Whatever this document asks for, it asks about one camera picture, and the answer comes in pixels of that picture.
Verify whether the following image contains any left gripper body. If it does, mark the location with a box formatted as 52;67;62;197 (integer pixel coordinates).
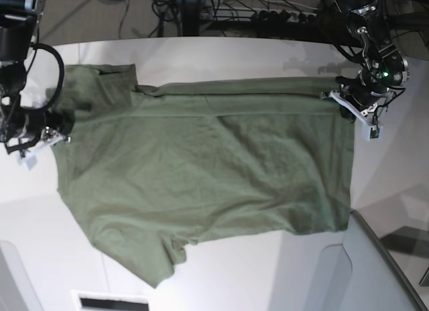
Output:
321;74;408;141

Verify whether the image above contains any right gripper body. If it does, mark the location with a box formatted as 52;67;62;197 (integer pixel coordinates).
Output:
1;109;71;170

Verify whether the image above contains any green t-shirt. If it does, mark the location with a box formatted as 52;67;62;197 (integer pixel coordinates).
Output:
53;65;355;287

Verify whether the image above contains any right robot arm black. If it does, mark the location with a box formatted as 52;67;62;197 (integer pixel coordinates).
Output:
1;0;74;170

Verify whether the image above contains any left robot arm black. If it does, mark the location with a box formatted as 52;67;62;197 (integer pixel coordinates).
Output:
325;0;410;141

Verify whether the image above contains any black power strip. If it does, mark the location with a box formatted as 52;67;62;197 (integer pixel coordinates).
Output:
250;9;316;24

